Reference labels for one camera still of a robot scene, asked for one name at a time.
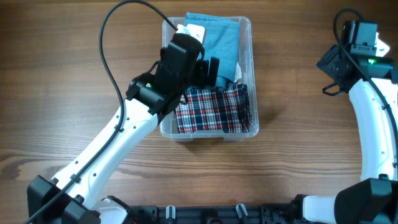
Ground red plaid shirt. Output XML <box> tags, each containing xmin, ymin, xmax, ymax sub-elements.
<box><xmin>175</xmin><ymin>82</ymin><xmax>252</xmax><ymax>134</ymax></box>

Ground blue denim jeans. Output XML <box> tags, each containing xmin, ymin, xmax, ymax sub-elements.
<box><xmin>184</xmin><ymin>12</ymin><xmax>240</xmax><ymax>89</ymax></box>

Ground white printed t-shirt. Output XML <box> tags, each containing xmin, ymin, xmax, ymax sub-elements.
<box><xmin>234</xmin><ymin>63</ymin><xmax>242</xmax><ymax>82</ymax></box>

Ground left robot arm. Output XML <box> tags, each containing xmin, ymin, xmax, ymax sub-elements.
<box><xmin>27</xmin><ymin>30</ymin><xmax>217</xmax><ymax>223</ymax></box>

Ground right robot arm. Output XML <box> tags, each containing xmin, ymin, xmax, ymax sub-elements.
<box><xmin>292</xmin><ymin>45</ymin><xmax>397</xmax><ymax>223</ymax></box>

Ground clear plastic storage bin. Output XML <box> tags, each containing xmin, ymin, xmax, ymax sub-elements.
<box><xmin>159</xmin><ymin>16</ymin><xmax>260</xmax><ymax>142</ymax></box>

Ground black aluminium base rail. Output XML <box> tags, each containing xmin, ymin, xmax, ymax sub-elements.
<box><xmin>127</xmin><ymin>203</ymin><xmax>309</xmax><ymax>224</ymax></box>

